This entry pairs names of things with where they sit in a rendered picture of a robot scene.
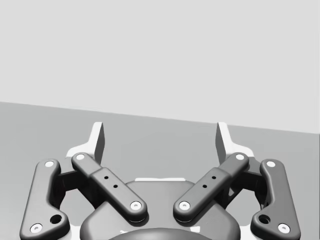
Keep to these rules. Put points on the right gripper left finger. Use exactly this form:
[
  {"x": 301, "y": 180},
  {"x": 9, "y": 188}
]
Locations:
[{"x": 112, "y": 185}]

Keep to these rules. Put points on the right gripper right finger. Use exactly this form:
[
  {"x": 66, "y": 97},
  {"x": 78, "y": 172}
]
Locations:
[{"x": 207, "y": 185}]

